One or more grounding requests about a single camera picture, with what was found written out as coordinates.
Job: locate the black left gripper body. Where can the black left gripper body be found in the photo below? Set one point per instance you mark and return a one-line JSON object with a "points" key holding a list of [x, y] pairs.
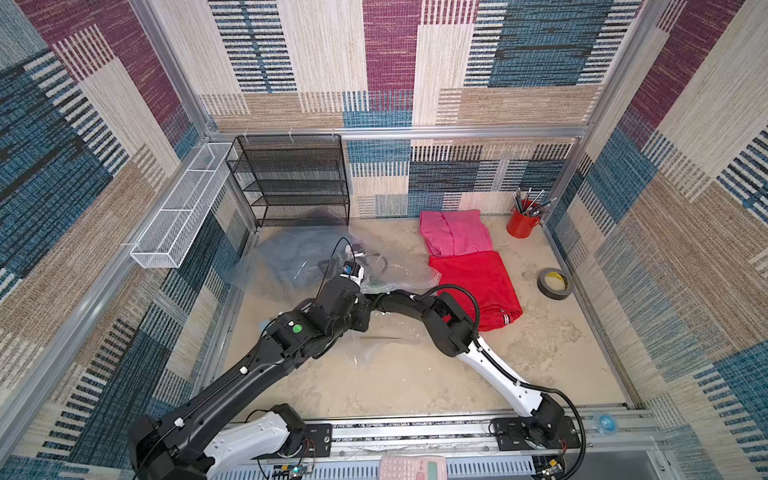
{"points": [[359, 320]]}

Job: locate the clear plastic vacuum bag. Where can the clear plastic vacuum bag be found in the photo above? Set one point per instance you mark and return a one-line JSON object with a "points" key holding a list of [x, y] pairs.
{"points": [[387, 268]]}

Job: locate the pink trousers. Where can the pink trousers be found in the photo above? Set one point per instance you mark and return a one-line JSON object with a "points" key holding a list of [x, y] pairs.
{"points": [[454, 233]]}

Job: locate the red garment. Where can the red garment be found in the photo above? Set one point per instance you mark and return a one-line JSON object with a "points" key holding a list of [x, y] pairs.
{"points": [[484, 275]]}

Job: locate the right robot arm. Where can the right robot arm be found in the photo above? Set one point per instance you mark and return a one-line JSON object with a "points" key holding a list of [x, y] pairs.
{"points": [[546, 417]]}

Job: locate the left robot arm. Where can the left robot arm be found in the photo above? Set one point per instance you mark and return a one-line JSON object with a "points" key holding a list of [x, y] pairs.
{"points": [[195, 441]]}

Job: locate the blue denim jeans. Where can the blue denim jeans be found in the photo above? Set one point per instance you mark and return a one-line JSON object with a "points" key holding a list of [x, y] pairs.
{"points": [[299, 256]]}

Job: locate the black mesh shelf rack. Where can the black mesh shelf rack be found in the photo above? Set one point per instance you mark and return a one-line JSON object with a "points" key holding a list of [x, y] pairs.
{"points": [[292, 180]]}

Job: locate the pink calculator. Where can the pink calculator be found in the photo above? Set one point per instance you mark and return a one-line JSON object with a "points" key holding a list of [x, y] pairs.
{"points": [[412, 468]]}

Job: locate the red pen holder cup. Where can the red pen holder cup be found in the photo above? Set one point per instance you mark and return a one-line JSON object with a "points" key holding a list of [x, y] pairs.
{"points": [[524, 218]]}

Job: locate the grey tape roll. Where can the grey tape roll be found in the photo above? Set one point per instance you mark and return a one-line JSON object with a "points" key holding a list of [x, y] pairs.
{"points": [[554, 284]]}

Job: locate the blue tape dispenser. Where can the blue tape dispenser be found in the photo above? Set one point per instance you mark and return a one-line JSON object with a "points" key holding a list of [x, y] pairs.
{"points": [[605, 424]]}

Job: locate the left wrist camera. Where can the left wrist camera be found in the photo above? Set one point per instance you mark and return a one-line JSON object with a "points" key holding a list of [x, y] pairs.
{"points": [[352, 269]]}

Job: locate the white wire mesh basket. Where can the white wire mesh basket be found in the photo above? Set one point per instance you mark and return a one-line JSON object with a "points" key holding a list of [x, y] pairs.
{"points": [[166, 241]]}

